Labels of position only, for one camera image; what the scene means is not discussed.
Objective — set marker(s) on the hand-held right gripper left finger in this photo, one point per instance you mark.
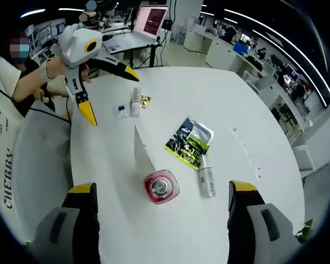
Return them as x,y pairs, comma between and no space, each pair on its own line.
82,220

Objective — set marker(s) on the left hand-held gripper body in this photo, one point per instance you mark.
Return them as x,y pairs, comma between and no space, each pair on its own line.
77,46

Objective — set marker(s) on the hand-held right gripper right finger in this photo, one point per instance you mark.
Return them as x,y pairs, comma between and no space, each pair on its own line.
244,220

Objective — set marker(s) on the small white skincare bottle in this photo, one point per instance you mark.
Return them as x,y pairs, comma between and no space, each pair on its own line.
134,105

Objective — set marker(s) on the gold foil skincare sachet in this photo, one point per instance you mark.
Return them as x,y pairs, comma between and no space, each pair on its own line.
145,100

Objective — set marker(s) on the clear skincare sample sachet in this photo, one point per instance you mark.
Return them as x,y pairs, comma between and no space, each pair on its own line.
121,111

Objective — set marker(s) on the small skincare bottle red label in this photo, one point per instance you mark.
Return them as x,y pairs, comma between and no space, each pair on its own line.
206,181

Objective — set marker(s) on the white skincare bottle red collar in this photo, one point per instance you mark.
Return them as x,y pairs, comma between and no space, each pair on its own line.
160,187

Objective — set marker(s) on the white skincare tube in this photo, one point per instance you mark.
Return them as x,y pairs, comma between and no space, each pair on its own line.
141,156

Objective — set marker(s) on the dark green skincare mask packet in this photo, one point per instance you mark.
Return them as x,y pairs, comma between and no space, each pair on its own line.
189,143

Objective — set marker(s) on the blue storage crate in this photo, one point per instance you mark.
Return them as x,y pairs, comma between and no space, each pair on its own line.
240,47

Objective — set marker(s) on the person's left hand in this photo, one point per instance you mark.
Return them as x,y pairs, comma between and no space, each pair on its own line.
59,67

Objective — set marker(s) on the white wristband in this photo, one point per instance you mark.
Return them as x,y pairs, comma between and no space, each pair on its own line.
46,70

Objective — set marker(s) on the open laptop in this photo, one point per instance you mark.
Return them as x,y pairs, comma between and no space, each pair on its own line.
151,22

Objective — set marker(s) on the green potted plant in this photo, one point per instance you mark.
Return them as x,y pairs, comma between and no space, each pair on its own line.
305,231

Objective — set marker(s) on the white paper strip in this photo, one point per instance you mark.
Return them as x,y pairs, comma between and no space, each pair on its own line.
244,151

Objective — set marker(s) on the person's printed white shirt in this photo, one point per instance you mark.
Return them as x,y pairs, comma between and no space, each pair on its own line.
0,115

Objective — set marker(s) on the ceiling light strip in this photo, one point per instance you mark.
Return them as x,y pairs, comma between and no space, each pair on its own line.
291,44

